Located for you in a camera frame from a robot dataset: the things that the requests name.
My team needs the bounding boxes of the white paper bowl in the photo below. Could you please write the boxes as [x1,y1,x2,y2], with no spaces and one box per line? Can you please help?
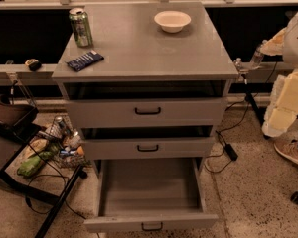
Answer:
[154,11,191,33]

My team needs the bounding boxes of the clear plastic water bottle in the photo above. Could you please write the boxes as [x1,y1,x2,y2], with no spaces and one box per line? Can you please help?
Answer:
[250,40,267,70]

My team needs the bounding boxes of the grey bottom drawer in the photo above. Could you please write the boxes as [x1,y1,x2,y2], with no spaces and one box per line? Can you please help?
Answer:
[84,158,218,233]

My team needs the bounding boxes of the grey top drawer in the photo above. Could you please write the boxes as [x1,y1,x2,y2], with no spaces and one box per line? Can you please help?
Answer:
[66,98,227,128]

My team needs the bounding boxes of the grey drawer cabinet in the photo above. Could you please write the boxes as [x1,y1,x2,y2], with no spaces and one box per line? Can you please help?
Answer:
[51,1,240,180]

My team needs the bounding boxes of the black power adapter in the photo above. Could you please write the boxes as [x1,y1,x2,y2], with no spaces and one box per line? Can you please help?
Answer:
[224,144,238,161]

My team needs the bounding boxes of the wire basket of snacks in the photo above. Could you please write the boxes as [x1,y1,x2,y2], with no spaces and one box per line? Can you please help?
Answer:
[24,115,90,168]

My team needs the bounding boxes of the grey drawer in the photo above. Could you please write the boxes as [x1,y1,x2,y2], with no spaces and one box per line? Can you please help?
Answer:
[82,137,215,160]
[66,98,227,128]
[84,158,218,233]

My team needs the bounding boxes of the blue snack bar wrapper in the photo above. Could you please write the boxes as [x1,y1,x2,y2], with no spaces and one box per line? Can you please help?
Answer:
[67,50,104,72]

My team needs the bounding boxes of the grey middle drawer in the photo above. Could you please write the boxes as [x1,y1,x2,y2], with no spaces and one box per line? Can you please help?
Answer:
[82,137,215,160]

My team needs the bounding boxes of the green soda can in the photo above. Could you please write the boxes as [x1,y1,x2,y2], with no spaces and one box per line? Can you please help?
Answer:
[69,8,93,47]

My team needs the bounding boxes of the black yellow tape measure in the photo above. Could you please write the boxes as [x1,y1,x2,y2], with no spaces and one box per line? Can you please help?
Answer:
[25,59,42,71]

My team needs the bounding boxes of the green chip bag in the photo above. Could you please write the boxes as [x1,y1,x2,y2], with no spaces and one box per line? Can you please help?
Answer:
[17,151,54,178]

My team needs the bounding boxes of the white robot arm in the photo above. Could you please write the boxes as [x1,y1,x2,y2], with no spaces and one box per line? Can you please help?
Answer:
[260,12,298,137]

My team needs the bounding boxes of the black side table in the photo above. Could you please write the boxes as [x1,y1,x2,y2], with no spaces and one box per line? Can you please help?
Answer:
[0,94,87,238]

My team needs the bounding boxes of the tan sneaker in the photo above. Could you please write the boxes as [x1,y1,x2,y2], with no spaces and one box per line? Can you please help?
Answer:
[274,140,298,165]

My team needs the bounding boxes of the small clear bottle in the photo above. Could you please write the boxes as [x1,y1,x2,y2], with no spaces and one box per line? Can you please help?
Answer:
[234,58,243,71]

